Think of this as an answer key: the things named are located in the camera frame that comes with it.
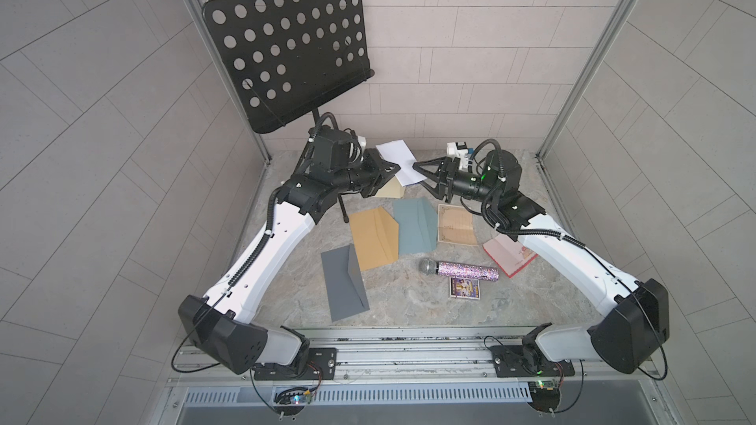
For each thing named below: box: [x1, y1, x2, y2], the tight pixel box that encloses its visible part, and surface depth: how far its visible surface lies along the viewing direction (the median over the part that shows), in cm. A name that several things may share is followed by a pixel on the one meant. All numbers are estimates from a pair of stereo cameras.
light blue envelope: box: [392, 196, 439, 255], surface depth 98 cm
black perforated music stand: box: [201, 0, 376, 224], surface depth 65 cm
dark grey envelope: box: [320, 242, 371, 323], surface depth 84 cm
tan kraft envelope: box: [348, 206, 399, 272], surface depth 96 cm
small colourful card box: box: [448, 276, 481, 301], surface depth 84 cm
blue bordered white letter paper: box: [375, 138, 428, 187], surface depth 70 cm
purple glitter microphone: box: [419, 257, 501, 282], surface depth 86 cm
